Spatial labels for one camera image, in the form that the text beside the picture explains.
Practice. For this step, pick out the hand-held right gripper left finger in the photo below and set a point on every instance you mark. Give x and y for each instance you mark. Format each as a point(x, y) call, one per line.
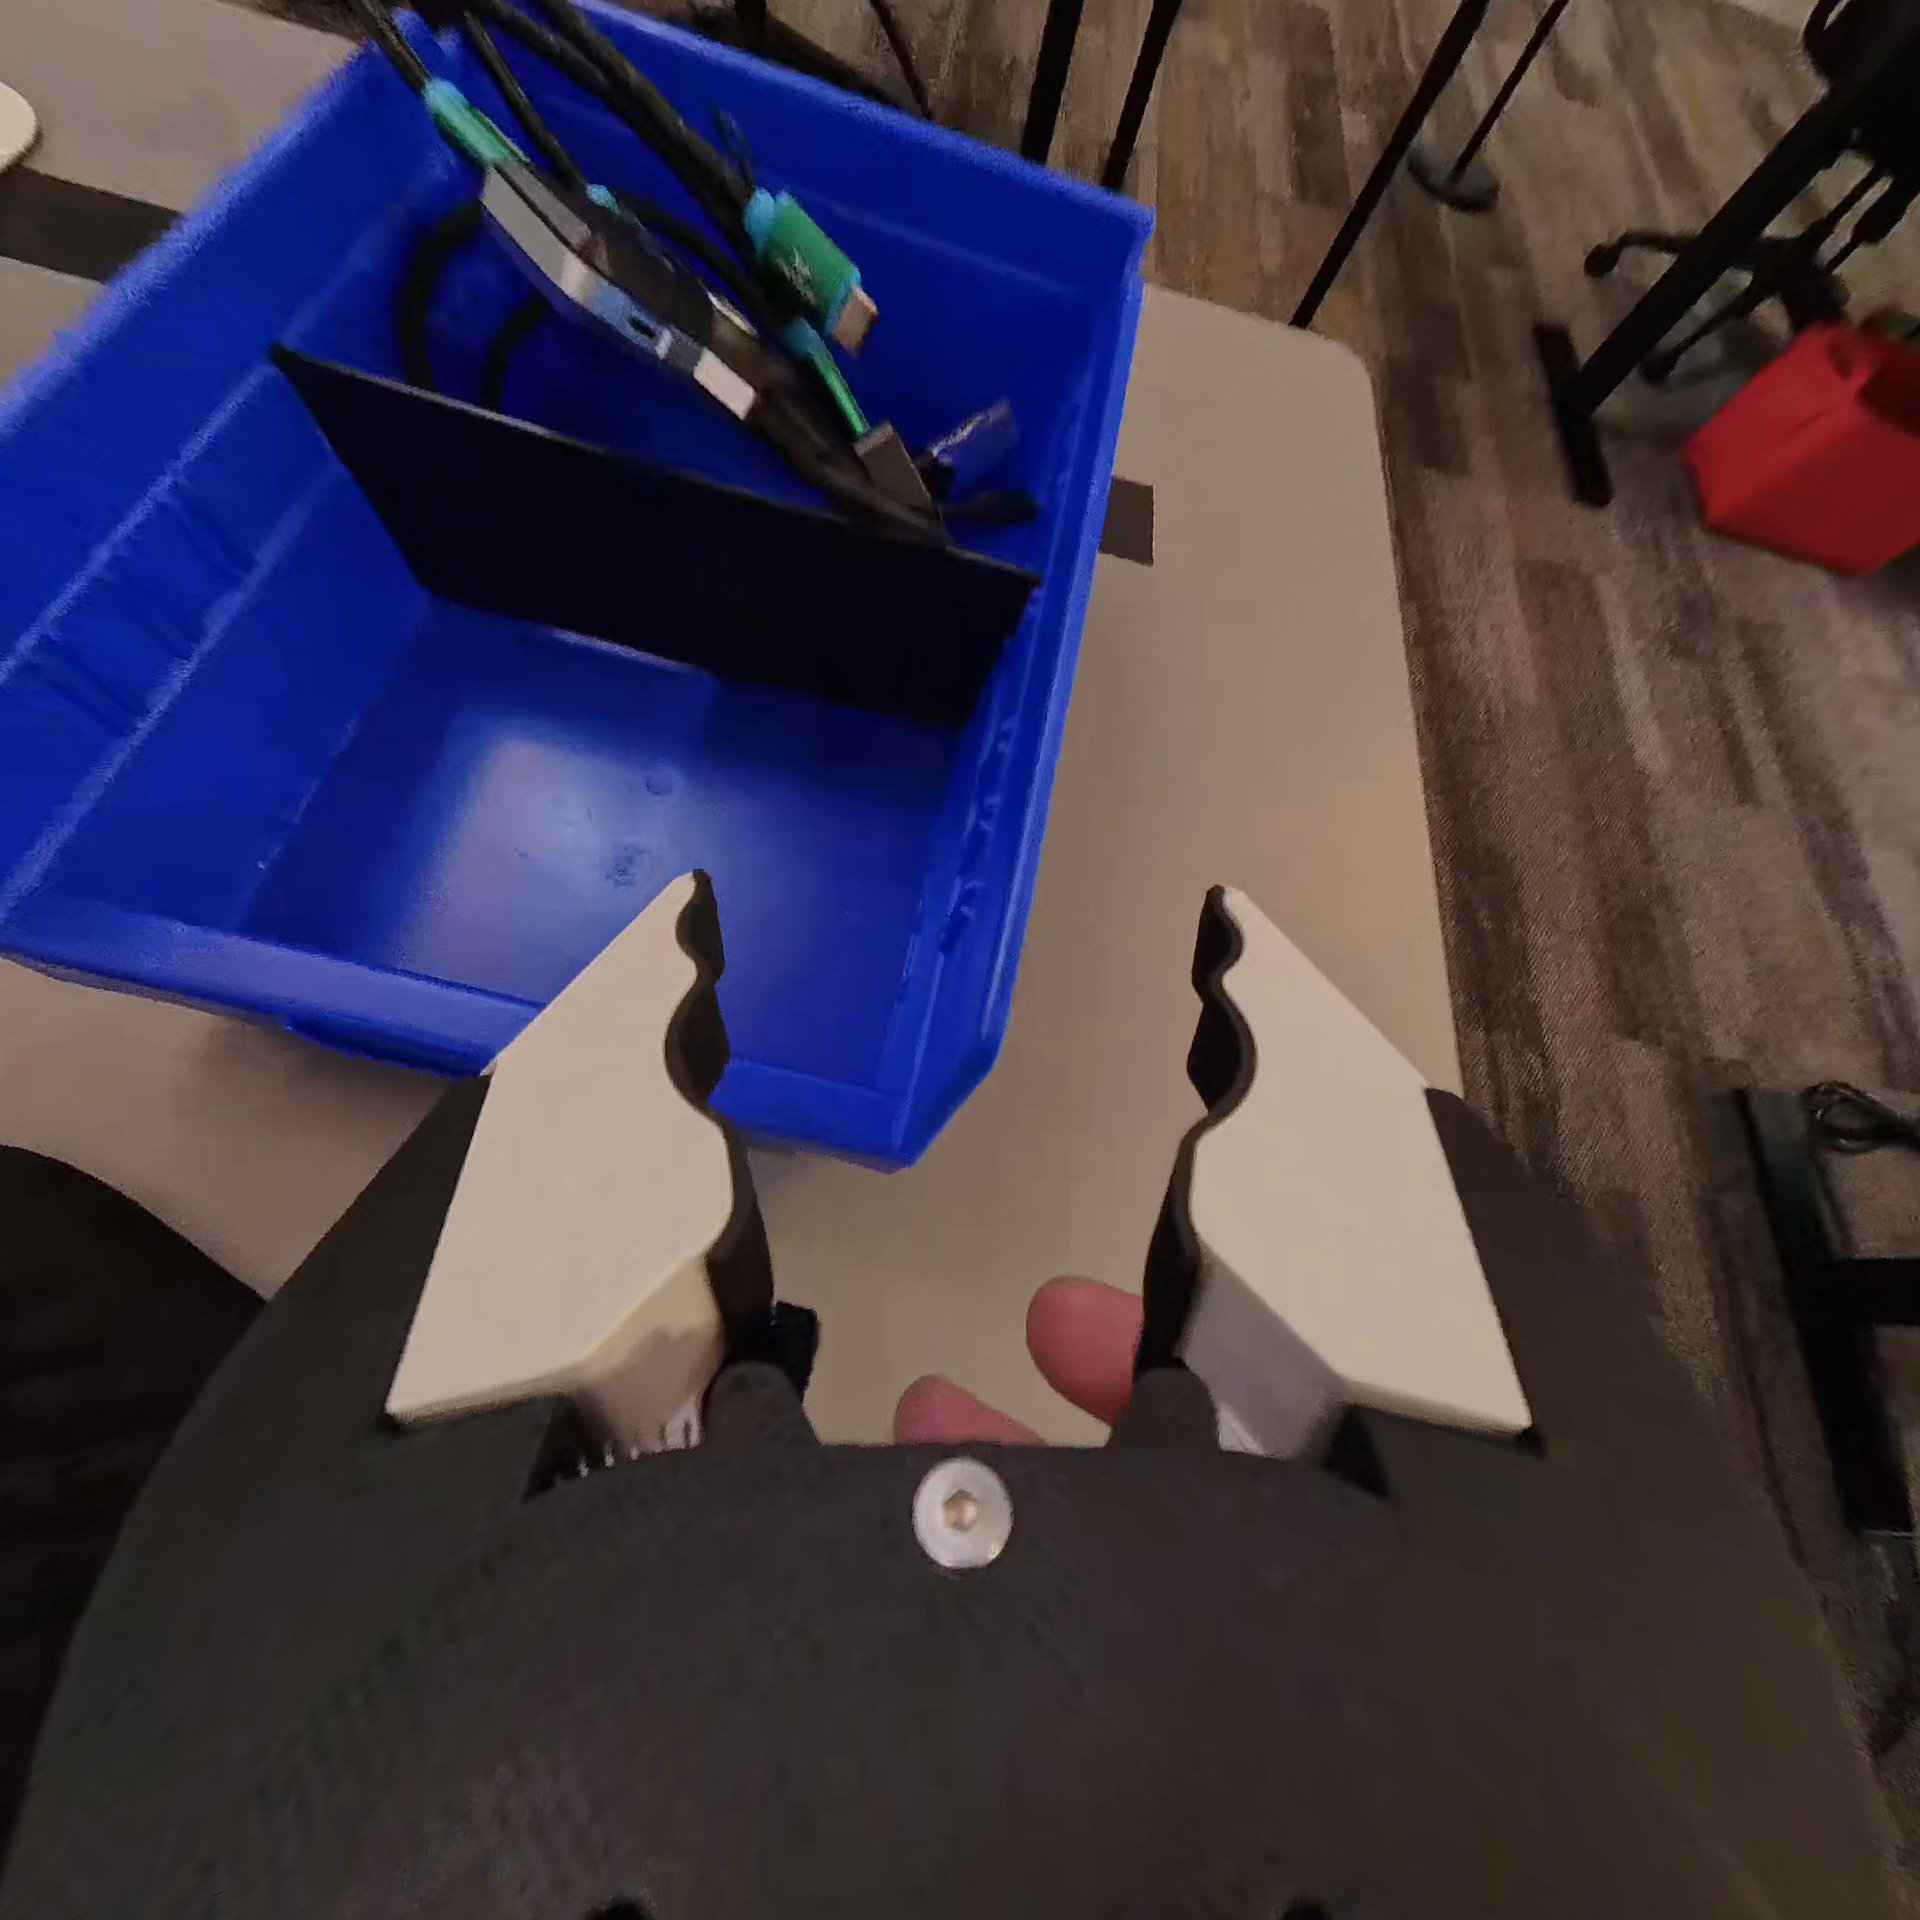
point(572, 1200)

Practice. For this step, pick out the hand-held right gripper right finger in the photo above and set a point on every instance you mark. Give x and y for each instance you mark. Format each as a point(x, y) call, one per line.
point(1351, 1231)

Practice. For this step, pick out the black adapter hub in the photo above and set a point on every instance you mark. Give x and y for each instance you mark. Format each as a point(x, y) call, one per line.
point(615, 286)

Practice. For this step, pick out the person's right hand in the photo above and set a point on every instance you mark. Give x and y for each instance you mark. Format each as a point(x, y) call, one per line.
point(1081, 1351)

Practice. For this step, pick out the blue plastic bin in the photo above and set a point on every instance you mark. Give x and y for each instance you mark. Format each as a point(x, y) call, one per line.
point(572, 811)

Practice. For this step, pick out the black blue-bin divider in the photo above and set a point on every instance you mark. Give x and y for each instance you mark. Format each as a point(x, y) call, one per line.
point(662, 571)

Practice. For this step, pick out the red plastic container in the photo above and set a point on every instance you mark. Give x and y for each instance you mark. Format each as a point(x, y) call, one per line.
point(1815, 450)

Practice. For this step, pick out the black chair base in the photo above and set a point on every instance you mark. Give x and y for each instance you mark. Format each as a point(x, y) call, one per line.
point(1741, 210)

